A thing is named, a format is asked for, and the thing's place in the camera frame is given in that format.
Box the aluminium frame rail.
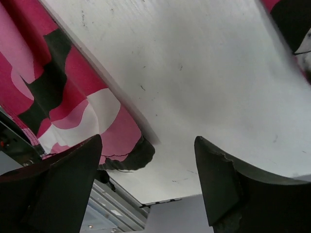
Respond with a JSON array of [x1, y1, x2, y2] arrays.
[[0, 111, 149, 233]]

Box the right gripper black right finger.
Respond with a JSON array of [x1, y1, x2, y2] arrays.
[[194, 136, 311, 233]]

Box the pink camouflage trousers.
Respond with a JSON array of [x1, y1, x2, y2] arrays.
[[0, 0, 311, 177]]

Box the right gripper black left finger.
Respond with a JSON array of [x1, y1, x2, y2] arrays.
[[0, 135, 102, 233]]

